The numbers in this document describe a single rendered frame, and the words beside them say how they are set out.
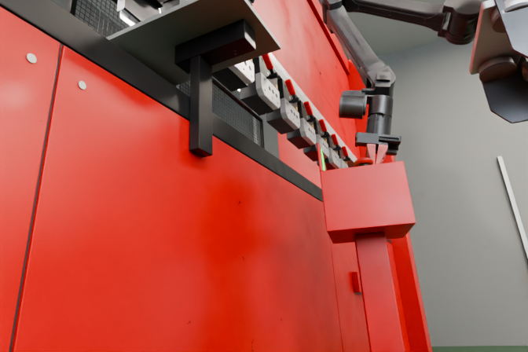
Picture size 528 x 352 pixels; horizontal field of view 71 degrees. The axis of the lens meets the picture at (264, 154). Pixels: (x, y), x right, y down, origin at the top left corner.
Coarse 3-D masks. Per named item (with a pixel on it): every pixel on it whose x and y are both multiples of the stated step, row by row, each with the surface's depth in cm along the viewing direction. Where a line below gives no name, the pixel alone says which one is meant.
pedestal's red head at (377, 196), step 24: (360, 168) 73; (384, 168) 71; (336, 192) 72; (360, 192) 71; (384, 192) 70; (408, 192) 69; (336, 216) 70; (360, 216) 70; (384, 216) 69; (408, 216) 68; (336, 240) 83
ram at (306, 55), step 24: (264, 0) 145; (288, 0) 179; (288, 24) 170; (312, 24) 216; (288, 48) 162; (312, 48) 203; (288, 72) 154; (312, 72) 191; (336, 72) 255; (312, 96) 181; (336, 96) 237; (336, 120) 222
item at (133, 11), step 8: (120, 0) 75; (128, 0) 76; (136, 0) 78; (144, 0) 80; (120, 8) 74; (128, 8) 75; (136, 8) 77; (144, 8) 80; (152, 8) 83; (120, 16) 74; (128, 16) 76; (136, 16) 77; (144, 16) 79; (128, 24) 75
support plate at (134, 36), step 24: (192, 0) 59; (216, 0) 59; (240, 0) 59; (144, 24) 63; (168, 24) 63; (192, 24) 63; (216, 24) 64; (264, 24) 65; (144, 48) 69; (168, 48) 69; (264, 48) 71; (168, 72) 76
